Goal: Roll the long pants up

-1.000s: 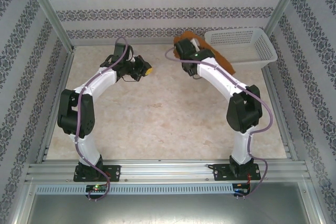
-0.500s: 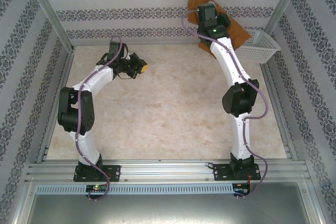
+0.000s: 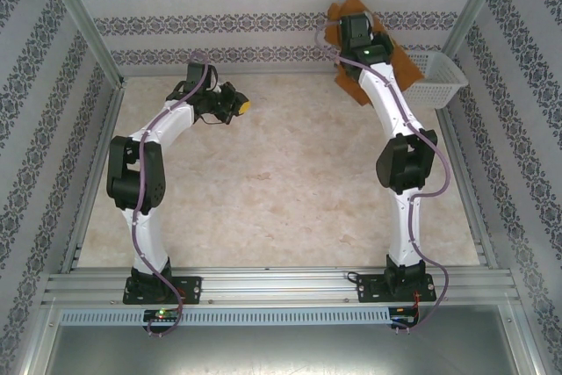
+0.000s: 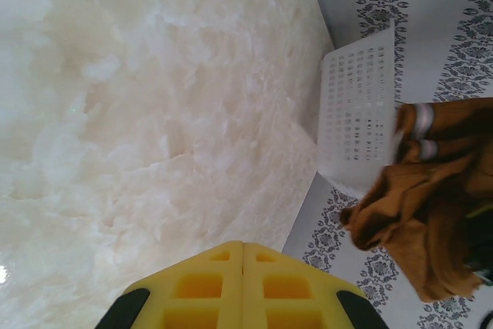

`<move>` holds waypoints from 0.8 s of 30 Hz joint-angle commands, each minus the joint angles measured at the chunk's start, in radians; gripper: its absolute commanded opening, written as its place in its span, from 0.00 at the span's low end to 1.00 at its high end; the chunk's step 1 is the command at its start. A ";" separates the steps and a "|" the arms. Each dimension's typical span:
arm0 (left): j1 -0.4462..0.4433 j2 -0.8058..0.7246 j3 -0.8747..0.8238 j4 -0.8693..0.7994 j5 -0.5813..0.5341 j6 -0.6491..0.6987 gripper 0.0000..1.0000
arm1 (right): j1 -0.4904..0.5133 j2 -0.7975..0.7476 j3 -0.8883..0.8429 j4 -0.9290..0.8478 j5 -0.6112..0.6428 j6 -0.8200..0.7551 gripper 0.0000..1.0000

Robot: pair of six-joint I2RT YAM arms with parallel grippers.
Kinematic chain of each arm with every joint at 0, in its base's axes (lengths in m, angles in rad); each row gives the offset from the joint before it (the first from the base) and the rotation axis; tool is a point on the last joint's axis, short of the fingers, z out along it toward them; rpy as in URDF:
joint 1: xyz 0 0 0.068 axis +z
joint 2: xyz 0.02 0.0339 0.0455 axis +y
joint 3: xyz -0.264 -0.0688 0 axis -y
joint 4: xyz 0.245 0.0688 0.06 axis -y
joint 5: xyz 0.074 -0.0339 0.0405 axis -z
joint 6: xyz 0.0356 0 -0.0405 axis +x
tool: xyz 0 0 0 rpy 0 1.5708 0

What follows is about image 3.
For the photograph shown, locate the brown long pants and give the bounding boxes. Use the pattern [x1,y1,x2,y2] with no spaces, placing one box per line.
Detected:
[323,0,425,107]

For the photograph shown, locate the white plastic mesh basket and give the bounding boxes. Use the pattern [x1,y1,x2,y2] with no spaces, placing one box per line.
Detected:
[401,52,470,112]

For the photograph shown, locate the aluminium mounting beam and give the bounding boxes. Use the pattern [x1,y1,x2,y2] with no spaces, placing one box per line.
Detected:
[41,265,522,306]

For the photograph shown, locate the left controller board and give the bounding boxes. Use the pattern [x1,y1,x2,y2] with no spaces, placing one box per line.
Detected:
[143,308,182,322]

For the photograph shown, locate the controller board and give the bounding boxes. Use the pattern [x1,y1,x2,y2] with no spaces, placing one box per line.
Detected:
[390,306,421,321]
[143,308,182,322]

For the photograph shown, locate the grey metal sheet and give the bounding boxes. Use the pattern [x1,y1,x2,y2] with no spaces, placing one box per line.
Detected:
[25,324,544,375]

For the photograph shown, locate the right controller board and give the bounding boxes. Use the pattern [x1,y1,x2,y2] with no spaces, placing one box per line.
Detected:
[390,306,421,321]

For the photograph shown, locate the aluminium back rail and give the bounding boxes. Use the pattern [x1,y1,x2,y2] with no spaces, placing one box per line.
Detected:
[121,68,339,78]

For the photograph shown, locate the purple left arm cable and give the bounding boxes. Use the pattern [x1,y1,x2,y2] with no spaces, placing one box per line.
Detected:
[131,52,211,339]

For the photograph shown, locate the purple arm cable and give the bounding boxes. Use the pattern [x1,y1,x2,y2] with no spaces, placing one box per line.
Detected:
[315,18,452,336]
[131,52,211,339]

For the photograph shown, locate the aluminium frame post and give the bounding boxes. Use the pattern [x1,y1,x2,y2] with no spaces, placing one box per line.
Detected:
[37,0,128,89]
[441,0,515,58]

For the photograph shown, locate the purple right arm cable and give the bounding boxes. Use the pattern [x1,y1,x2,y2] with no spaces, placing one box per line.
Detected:
[315,18,452,336]

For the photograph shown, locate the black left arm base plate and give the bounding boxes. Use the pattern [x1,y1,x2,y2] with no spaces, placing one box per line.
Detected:
[122,275,204,306]

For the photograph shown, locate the white slotted cable duct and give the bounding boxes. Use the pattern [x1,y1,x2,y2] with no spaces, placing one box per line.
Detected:
[59,306,392,326]

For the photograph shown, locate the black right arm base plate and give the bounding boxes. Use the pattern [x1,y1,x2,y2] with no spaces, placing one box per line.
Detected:
[355,270,438,305]

